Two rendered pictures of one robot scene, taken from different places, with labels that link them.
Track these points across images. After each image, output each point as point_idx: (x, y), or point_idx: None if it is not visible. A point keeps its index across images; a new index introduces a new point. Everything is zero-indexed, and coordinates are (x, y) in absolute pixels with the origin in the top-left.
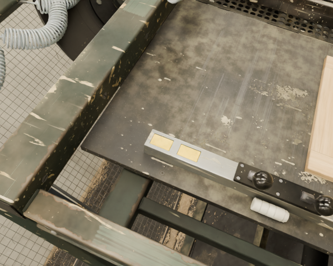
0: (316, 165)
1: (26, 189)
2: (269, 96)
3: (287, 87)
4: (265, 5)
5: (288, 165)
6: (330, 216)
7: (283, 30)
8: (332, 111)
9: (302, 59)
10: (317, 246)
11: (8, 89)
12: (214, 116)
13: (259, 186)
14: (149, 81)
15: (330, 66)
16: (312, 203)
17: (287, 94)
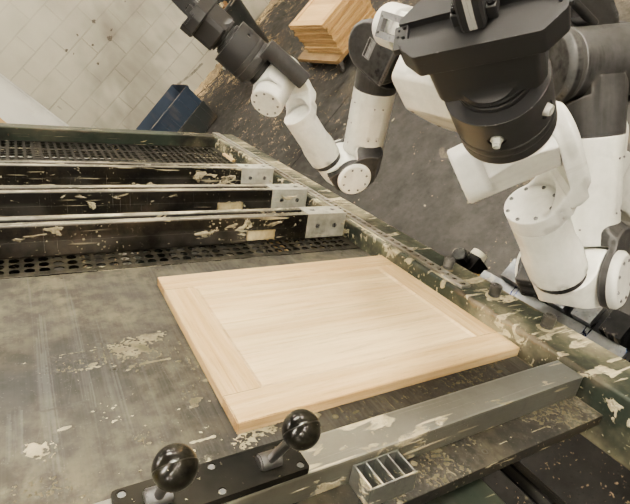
0: (247, 411)
1: None
2: (105, 366)
3: (126, 340)
4: (16, 255)
5: (207, 444)
6: (320, 462)
7: (69, 275)
8: (213, 333)
9: (126, 297)
10: None
11: None
12: (5, 458)
13: (176, 479)
14: None
15: (171, 287)
16: (283, 463)
17: (132, 348)
